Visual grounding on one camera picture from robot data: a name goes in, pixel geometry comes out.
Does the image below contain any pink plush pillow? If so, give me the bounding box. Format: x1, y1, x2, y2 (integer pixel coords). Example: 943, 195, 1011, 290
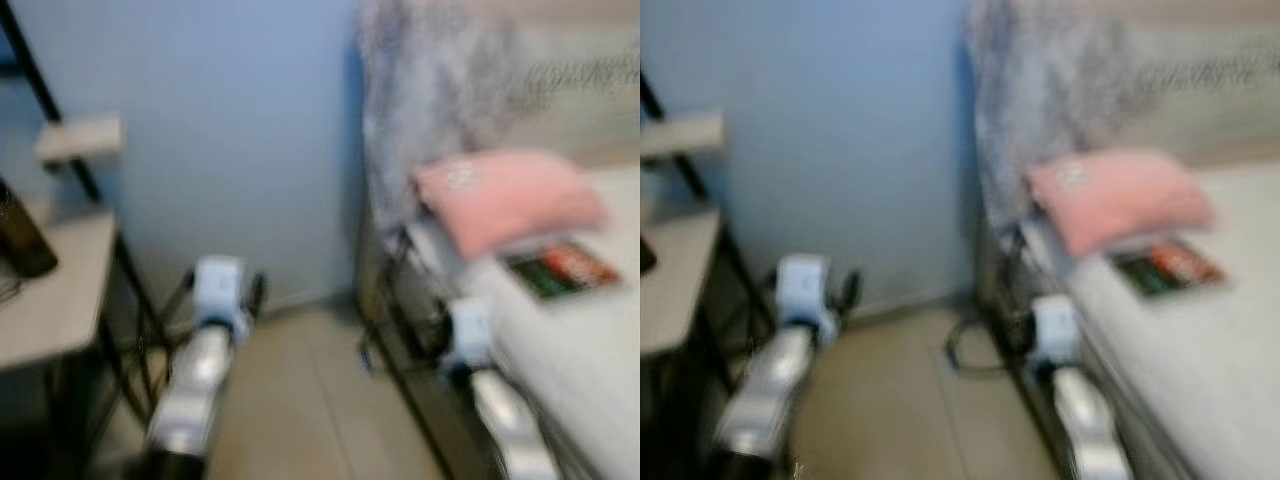
1025, 150, 1216, 256
412, 150, 611, 263

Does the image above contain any dark cover book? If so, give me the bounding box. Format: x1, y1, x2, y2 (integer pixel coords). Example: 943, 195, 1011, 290
1112, 240, 1229, 299
505, 240, 621, 301

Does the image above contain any beige black-framed side table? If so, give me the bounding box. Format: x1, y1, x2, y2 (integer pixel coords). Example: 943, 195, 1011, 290
0, 0, 176, 471
640, 75, 781, 480

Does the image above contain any small beige shelf board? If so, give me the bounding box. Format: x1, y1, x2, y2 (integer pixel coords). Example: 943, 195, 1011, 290
35, 113, 126, 166
640, 110, 726, 159

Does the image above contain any grey fuzzy blanket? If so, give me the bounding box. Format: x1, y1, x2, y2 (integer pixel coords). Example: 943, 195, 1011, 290
965, 0, 1151, 236
355, 0, 546, 236

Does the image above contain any white sheeted bed mattress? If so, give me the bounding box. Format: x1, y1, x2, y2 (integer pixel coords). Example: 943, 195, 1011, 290
405, 165, 641, 480
1010, 165, 1280, 480

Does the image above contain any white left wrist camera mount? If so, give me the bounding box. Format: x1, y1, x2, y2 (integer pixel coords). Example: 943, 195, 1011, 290
775, 255, 836, 341
192, 255, 251, 341

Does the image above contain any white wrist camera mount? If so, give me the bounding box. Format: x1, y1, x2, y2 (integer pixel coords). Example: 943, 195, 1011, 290
445, 297, 496, 371
192, 255, 251, 341
1030, 295, 1081, 366
775, 255, 836, 341

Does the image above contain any black bed frame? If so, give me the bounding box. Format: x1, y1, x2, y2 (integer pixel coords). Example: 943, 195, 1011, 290
355, 225, 501, 480
975, 230, 1071, 480

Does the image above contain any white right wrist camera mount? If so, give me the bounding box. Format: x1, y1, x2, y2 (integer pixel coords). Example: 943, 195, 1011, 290
1030, 295, 1081, 366
445, 297, 496, 371

